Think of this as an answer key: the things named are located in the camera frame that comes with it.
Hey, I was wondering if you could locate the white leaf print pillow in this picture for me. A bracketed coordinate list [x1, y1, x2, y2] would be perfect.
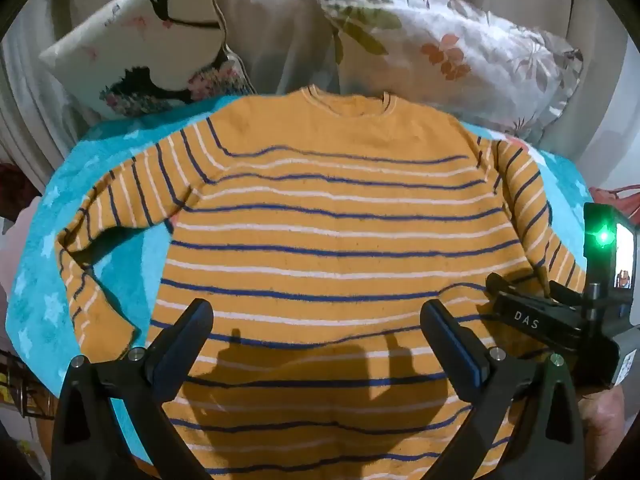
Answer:
[317, 0, 584, 137]

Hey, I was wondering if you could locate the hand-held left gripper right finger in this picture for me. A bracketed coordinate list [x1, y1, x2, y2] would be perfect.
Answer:
[419, 300, 586, 480]

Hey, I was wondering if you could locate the orange striped sweater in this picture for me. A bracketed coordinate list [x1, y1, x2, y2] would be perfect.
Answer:
[57, 85, 588, 480]

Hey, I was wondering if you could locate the white bird print pillow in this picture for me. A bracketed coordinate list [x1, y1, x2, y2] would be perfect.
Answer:
[39, 0, 257, 122]

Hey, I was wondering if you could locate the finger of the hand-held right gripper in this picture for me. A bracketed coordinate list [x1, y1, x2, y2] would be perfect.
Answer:
[492, 295, 617, 357]
[486, 272, 584, 318]

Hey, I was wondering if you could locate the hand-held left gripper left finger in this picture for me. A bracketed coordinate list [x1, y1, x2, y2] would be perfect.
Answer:
[52, 298, 216, 480]

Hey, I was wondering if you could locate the white sheer curtain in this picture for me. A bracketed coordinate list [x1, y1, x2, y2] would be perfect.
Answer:
[220, 0, 351, 97]

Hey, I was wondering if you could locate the turquoise cartoon star blanket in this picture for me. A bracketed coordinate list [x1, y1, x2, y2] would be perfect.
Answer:
[7, 95, 591, 463]

